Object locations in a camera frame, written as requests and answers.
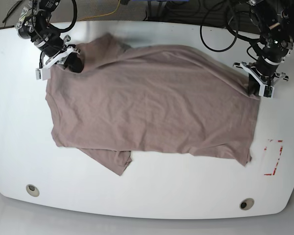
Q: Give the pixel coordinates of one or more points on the red tape rectangle marking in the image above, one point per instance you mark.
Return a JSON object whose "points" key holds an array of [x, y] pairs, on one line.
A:
{"points": [[271, 157]]}

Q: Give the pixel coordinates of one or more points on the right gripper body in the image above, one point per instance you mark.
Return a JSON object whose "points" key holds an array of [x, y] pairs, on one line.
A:
{"points": [[61, 56]]}

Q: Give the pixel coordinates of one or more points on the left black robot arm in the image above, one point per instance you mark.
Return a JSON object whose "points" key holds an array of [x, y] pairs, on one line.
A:
{"points": [[273, 45]]}

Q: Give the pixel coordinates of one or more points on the mauve t-shirt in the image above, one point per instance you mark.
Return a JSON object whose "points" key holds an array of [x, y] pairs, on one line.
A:
{"points": [[163, 98]]}

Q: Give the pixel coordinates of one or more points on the table grommet hole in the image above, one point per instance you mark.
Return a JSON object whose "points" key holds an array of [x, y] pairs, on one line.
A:
{"points": [[247, 204], [32, 190]]}

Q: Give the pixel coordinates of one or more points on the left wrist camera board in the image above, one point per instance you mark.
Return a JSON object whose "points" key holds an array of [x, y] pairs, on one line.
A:
{"points": [[269, 91]]}

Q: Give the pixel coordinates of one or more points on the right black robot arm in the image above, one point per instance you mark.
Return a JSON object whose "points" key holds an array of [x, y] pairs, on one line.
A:
{"points": [[34, 24]]}

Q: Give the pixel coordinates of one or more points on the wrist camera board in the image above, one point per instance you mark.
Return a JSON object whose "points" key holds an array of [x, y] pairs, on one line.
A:
{"points": [[269, 91], [43, 74]]}

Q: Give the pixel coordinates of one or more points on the right table grommet hole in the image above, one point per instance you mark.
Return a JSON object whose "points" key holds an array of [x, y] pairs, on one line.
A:
{"points": [[247, 204]]}

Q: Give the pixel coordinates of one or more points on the left table grommet hole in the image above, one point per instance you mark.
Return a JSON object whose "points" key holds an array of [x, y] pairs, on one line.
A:
{"points": [[32, 190]]}

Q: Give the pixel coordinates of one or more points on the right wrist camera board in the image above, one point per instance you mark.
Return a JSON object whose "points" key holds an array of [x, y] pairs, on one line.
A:
{"points": [[43, 74]]}

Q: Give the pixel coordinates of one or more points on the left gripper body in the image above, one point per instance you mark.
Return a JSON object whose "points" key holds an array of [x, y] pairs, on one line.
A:
{"points": [[259, 84]]}

